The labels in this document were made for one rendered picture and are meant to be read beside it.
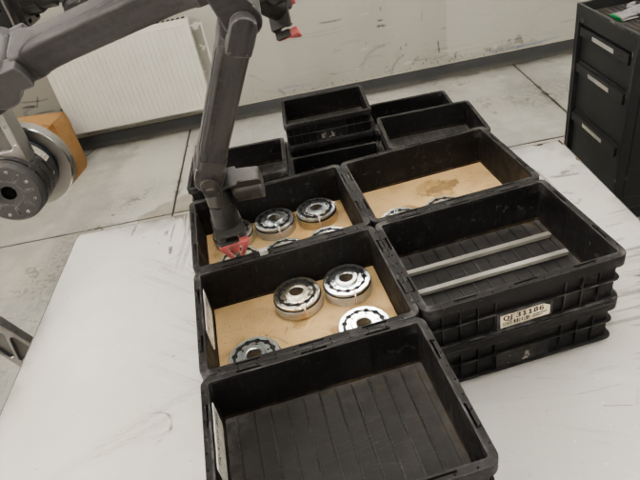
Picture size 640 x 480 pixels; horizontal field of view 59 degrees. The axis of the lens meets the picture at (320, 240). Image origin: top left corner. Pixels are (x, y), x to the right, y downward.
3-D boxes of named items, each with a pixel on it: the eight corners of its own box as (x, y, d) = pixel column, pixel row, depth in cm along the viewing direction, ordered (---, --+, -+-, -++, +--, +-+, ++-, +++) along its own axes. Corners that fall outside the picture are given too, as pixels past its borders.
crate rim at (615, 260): (423, 324, 101) (422, 314, 99) (373, 232, 125) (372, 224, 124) (629, 264, 104) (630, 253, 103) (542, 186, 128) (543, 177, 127)
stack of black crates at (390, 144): (399, 241, 245) (390, 150, 218) (386, 205, 269) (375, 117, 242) (490, 224, 244) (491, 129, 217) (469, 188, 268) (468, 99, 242)
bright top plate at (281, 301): (281, 317, 116) (281, 315, 115) (268, 289, 124) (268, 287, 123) (327, 300, 117) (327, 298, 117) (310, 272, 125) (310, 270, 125)
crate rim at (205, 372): (203, 388, 98) (199, 378, 96) (196, 281, 122) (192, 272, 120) (423, 324, 101) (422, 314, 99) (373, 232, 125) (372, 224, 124)
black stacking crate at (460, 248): (427, 358, 107) (423, 315, 100) (379, 266, 131) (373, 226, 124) (620, 301, 110) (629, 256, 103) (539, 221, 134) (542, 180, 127)
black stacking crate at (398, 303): (219, 420, 104) (201, 379, 97) (210, 313, 127) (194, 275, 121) (425, 359, 107) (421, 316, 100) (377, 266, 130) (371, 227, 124)
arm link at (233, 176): (195, 149, 115) (197, 182, 111) (251, 138, 115) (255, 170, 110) (211, 184, 125) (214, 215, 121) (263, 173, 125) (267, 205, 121)
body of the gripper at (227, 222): (239, 214, 131) (230, 187, 127) (248, 236, 123) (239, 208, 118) (211, 223, 130) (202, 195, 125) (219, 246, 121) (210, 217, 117)
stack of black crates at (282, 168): (217, 277, 246) (186, 190, 220) (221, 237, 270) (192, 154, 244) (308, 260, 245) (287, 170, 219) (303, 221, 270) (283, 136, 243)
